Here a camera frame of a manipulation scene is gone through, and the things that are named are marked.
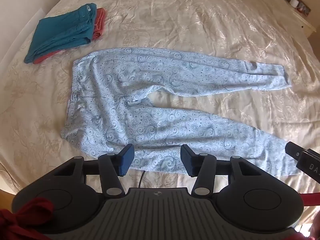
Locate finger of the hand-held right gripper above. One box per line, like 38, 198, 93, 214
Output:
286, 142, 311, 161

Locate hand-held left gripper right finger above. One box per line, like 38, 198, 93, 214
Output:
180, 144, 252, 196

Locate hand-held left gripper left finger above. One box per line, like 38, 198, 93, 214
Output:
53, 144, 136, 197

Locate light blue patterned pants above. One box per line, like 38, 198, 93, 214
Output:
61, 47, 300, 176

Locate person's right forearm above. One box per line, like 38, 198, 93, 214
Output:
310, 212, 320, 240

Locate folded coral pants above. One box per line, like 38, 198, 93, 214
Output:
32, 8, 107, 64

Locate folded teal pants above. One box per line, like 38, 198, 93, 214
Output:
24, 3, 97, 64

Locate cream wooden nightstand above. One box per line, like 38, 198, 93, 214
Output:
277, 0, 317, 38

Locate cream floral bedspread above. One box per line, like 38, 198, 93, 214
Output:
0, 0, 320, 207

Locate black cable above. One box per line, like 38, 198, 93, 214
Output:
138, 171, 148, 188

